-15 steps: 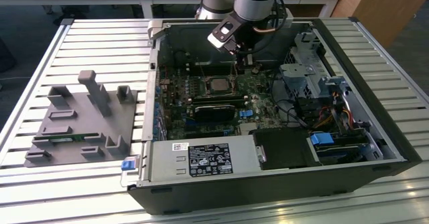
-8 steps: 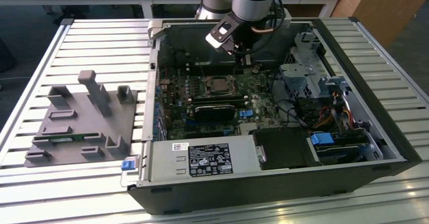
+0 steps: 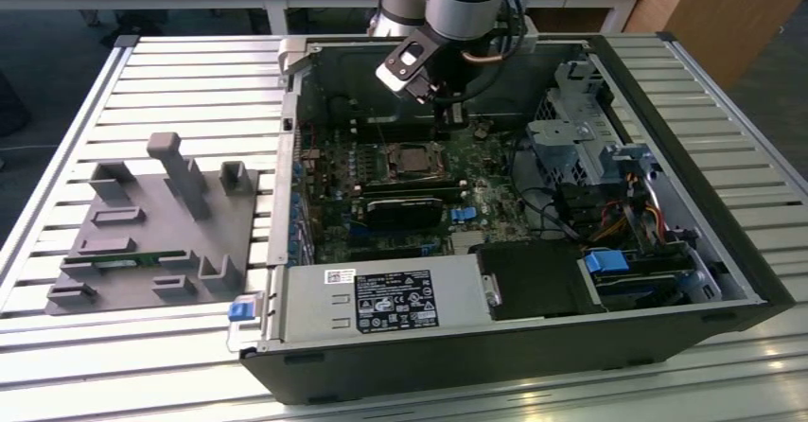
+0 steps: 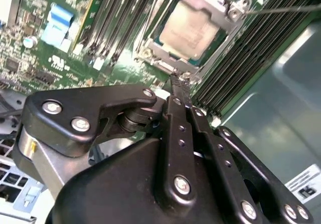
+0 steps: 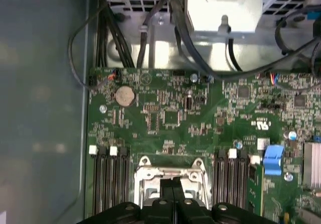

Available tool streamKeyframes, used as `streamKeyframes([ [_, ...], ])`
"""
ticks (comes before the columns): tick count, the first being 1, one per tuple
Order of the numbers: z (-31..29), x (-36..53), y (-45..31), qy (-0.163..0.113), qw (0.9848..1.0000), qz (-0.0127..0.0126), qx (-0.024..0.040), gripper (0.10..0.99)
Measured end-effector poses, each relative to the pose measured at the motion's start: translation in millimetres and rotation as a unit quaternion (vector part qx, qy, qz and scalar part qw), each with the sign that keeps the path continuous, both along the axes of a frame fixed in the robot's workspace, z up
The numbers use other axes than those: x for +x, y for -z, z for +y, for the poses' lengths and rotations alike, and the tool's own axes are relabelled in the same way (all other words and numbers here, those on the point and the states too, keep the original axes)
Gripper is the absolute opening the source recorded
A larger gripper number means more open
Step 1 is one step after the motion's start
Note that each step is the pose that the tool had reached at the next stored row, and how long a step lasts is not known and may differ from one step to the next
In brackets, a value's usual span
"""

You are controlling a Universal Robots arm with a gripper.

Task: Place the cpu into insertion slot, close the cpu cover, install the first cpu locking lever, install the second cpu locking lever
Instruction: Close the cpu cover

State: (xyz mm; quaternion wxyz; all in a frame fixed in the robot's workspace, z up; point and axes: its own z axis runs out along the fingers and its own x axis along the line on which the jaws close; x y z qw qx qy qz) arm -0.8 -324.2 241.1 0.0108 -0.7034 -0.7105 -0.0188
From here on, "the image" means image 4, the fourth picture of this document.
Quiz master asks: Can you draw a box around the silver square CPU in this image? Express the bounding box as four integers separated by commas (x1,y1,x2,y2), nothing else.
159,2,222,60

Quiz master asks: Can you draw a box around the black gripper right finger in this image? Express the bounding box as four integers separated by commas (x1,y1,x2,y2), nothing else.
182,74,315,224

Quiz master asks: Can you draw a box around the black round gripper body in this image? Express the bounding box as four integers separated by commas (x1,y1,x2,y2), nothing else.
45,136,239,224

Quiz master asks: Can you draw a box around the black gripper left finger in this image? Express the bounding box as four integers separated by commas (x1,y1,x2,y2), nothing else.
17,74,199,209

